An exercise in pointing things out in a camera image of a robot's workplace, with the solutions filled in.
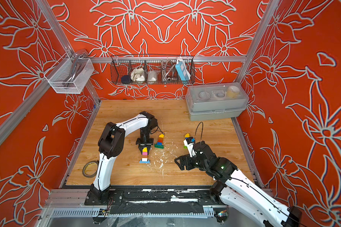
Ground aluminium frame post left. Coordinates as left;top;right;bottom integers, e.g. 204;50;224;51
36;1;100;104

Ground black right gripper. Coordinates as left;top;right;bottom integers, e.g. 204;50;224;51
173;154;210;172

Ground grey plastic storage box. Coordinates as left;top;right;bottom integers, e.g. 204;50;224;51
186;82;249;121

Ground metal tongs in bin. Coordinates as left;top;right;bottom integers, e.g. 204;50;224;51
64;49;88;88

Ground light blue box in basket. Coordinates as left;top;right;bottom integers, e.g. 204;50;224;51
175;57;191;84

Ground clear plastic wall bin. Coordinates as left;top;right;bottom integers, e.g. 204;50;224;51
45;49;94;94

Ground black wire wall basket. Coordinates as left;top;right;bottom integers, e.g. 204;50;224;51
110;54;196;85

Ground white crumpled bag in basket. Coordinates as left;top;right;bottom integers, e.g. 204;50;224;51
130;68;145;82

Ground dark green lego plate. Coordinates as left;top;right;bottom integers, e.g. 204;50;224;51
154;144;164;149

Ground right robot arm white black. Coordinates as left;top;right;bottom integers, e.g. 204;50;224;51
174;137;302;227

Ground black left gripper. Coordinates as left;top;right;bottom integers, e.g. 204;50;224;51
137;129;155;155

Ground tape roll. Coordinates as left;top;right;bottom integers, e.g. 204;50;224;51
82;161;99;178

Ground aluminium frame post right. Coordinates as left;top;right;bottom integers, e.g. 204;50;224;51
234;0;279;83

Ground aluminium frame post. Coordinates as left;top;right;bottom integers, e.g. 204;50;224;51
234;0;279;83
36;1;100;104

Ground aluminium frame rail left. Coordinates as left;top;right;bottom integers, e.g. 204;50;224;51
0;81;50;146

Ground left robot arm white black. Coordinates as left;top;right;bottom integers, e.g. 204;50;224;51
84;111;158;205

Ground aluminium rear rail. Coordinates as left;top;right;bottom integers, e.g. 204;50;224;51
90;56;246;63

